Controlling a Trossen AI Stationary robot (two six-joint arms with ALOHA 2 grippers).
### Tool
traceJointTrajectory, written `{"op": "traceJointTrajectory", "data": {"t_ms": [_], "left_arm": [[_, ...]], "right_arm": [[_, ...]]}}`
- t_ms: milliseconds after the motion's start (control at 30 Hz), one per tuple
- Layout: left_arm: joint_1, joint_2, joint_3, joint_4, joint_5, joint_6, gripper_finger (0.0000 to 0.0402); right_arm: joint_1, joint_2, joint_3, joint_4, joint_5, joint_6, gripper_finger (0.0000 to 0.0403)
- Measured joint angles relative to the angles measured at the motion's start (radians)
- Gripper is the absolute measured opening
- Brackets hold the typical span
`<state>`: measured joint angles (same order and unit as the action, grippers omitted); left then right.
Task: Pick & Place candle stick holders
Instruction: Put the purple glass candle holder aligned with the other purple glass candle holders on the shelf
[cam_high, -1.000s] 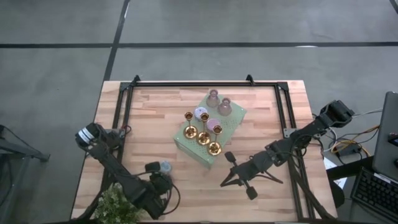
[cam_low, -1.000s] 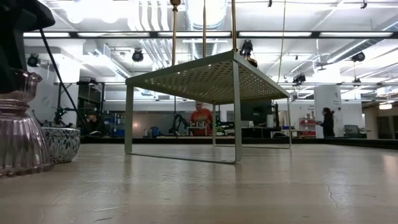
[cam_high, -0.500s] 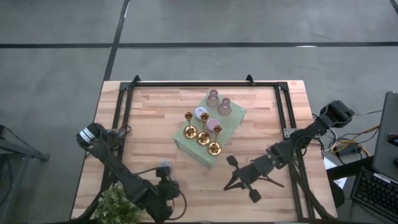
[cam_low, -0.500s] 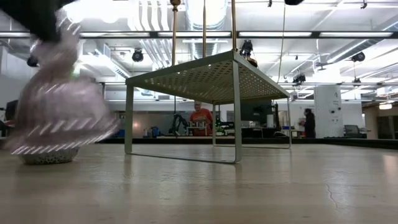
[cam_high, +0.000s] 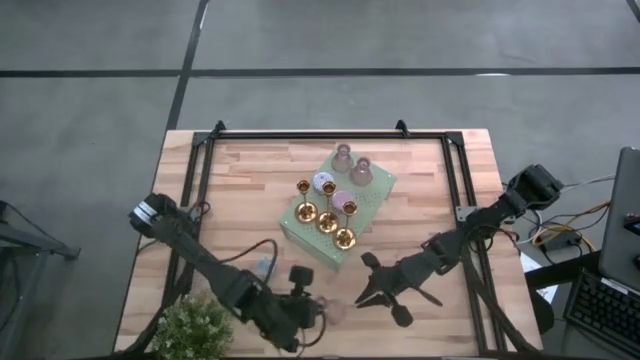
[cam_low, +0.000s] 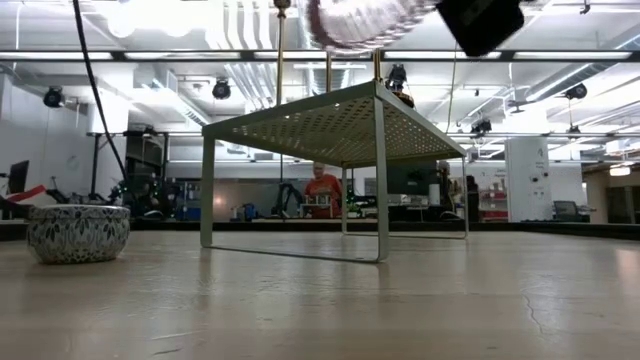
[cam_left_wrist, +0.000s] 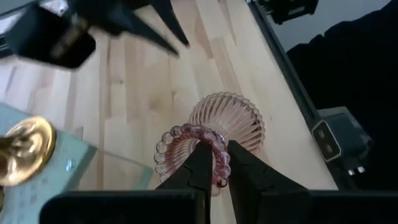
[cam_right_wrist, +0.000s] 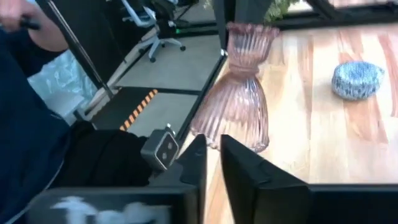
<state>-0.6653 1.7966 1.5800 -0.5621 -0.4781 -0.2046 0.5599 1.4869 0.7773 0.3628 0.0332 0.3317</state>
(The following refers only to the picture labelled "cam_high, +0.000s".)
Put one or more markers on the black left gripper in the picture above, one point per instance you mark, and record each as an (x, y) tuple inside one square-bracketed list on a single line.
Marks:
[(292, 312)]

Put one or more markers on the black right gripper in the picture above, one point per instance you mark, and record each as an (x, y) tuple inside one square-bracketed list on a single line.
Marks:
[(395, 282)]

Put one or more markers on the gold candlestick holder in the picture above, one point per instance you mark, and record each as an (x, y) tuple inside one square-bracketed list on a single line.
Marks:
[(305, 213), (327, 222), (344, 239)]

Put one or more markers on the pink candle tin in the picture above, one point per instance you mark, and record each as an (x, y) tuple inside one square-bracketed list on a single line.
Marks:
[(340, 199)]

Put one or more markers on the lavender patterned candle tin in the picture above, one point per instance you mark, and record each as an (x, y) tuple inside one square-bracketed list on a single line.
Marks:
[(320, 179)]

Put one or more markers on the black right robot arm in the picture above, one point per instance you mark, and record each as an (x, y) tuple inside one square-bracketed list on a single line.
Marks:
[(480, 220)]

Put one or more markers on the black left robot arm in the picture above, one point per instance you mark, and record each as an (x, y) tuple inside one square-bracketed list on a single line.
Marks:
[(210, 265)]

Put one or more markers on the blue-grey candle tin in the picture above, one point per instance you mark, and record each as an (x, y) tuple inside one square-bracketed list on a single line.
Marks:
[(262, 265)]

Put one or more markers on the green perforated metal shelf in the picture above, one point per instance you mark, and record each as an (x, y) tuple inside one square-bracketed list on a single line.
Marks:
[(372, 197)]

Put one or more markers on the potted artificial plant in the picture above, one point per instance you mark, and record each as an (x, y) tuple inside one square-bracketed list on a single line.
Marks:
[(192, 327)]

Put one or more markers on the white paper sheet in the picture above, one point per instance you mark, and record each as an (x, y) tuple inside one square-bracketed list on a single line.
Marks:
[(547, 295), (529, 262)]

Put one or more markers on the black side desk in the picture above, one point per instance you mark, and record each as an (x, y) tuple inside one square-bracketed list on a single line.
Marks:
[(560, 272)]

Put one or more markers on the black power adapter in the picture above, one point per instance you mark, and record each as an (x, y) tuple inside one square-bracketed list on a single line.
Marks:
[(562, 241)]

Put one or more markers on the black keyboard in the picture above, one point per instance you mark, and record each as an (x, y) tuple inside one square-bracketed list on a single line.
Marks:
[(600, 310)]

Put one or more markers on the grey laptop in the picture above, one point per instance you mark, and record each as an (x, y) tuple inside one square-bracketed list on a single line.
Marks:
[(620, 225)]

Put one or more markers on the black floor stand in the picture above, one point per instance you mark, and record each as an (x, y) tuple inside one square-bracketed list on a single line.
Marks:
[(50, 246)]

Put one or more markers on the black aluminium frame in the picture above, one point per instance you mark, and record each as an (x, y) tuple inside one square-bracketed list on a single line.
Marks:
[(325, 135)]

